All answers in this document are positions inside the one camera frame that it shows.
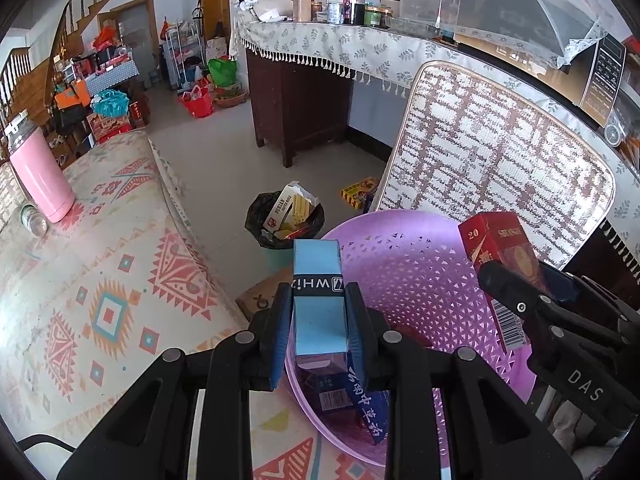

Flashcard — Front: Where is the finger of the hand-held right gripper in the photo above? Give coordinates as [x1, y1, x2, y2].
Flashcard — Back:
[476, 259, 568, 343]
[536, 260, 583, 307]

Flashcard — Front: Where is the purple plastic basket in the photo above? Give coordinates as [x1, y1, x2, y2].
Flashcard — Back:
[284, 210, 538, 467]

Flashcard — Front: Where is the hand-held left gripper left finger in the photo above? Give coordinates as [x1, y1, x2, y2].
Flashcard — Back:
[56, 282, 293, 480]

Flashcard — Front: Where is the green bag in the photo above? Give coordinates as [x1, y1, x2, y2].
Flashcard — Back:
[207, 57, 238, 89]

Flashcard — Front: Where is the light blue small box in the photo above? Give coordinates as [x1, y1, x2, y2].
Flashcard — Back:
[292, 239, 349, 367]

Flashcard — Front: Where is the black cable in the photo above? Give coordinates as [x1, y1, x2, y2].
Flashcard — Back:
[17, 433, 76, 454]

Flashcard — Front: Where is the dark red carton box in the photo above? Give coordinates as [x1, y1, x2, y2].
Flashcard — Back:
[457, 211, 543, 354]

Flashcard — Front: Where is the dark wooden sideboard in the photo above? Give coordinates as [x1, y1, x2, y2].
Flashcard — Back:
[245, 50, 396, 168]

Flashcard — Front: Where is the checkered cloth side table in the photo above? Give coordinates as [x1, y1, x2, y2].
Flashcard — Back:
[82, 57, 139, 94]

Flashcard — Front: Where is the red shopping basket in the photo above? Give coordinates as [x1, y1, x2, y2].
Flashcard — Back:
[181, 85, 215, 119]

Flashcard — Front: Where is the teal bag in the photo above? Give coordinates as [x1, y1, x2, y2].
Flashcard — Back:
[92, 90, 131, 117]

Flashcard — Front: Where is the metal storage rack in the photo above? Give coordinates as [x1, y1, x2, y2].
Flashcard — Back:
[165, 20, 203, 91]

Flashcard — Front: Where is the wooden staircase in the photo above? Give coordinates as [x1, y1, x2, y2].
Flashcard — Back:
[0, 0, 116, 126]

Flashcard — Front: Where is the pink thermos flask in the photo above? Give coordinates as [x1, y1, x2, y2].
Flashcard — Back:
[6, 112, 76, 223]

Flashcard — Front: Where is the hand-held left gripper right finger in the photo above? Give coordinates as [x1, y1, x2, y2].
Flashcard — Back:
[344, 282, 571, 480]

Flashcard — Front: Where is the orange bag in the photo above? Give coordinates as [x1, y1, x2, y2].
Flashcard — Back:
[55, 82, 91, 111]

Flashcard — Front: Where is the trash bin with black bag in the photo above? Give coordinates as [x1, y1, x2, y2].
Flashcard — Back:
[245, 181, 325, 273]

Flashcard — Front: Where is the microwave oven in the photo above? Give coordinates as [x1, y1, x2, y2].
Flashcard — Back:
[580, 32, 628, 127]

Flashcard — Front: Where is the dark blue packet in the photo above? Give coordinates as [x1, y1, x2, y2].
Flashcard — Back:
[345, 360, 391, 447]

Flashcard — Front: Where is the small glass jar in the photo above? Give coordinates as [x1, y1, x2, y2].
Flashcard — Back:
[20, 204, 49, 237]

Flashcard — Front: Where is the brown cardboard box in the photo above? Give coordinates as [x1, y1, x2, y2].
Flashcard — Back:
[235, 267, 293, 322]

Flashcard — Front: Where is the yellow box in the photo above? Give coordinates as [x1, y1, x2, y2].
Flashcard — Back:
[341, 176, 380, 209]

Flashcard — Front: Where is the leaf print tasselled cloth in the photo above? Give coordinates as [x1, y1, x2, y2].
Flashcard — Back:
[230, 12, 640, 241]

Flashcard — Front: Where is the mesh food cover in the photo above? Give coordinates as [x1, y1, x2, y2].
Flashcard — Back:
[400, 0, 608, 68]

